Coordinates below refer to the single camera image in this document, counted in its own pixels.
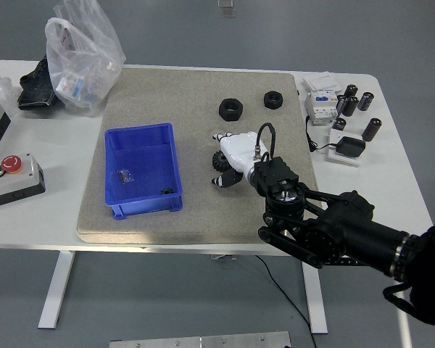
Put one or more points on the small black gear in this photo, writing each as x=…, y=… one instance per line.
x=165, y=191

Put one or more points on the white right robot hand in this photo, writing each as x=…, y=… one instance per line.
x=239, y=148

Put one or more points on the black cylindrical capacitor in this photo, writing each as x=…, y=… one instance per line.
x=339, y=124
x=365, y=101
x=351, y=90
x=371, y=129
x=350, y=106
x=340, y=105

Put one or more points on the black textured case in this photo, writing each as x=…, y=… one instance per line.
x=34, y=92

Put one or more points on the clear plastic bag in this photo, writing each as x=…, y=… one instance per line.
x=83, y=58

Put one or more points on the white table leg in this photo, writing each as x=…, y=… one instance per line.
x=315, y=301
x=56, y=290

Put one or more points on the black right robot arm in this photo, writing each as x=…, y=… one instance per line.
x=330, y=224

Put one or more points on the silver metal plate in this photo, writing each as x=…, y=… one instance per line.
x=199, y=340

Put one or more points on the metal floor socket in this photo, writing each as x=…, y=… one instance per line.
x=227, y=11

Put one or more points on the large black hex nut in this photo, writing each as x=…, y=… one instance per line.
x=231, y=109

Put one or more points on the grey-brown mat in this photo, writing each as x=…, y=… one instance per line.
x=203, y=214

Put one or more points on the white circuit breaker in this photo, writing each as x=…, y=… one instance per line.
x=320, y=107

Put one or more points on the blue plastic box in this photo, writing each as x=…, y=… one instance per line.
x=145, y=163

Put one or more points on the white cardboard packet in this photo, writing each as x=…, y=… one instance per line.
x=320, y=82

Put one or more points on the small clear screw bag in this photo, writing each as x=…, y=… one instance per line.
x=125, y=176

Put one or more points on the grey push-button control box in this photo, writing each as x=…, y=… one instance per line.
x=18, y=181

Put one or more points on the metal under-table bracket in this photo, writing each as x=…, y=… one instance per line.
x=223, y=257

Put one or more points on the black power adapter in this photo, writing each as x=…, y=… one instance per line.
x=351, y=146

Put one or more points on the large black gear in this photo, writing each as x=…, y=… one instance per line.
x=219, y=162

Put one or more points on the small white flat box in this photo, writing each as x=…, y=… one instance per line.
x=335, y=137

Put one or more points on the small black hex nut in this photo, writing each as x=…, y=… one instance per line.
x=273, y=99

